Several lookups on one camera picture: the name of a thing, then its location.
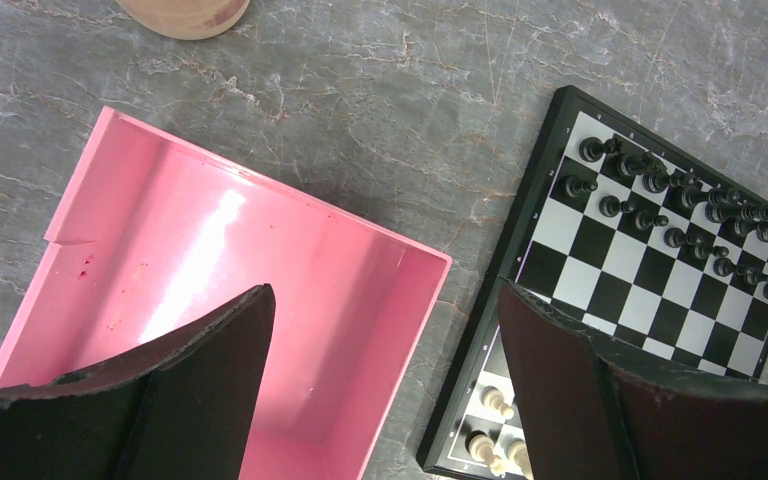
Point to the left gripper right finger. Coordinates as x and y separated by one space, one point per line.
593 406

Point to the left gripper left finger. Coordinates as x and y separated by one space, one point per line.
177 407

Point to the pink plastic tray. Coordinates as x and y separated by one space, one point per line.
152 232

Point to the black white chessboard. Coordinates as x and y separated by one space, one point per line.
627 233

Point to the white chess pawn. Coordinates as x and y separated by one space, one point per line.
494 399

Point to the white chess rook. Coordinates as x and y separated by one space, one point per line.
482 449

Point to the beige pump bottle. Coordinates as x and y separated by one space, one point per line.
186 19

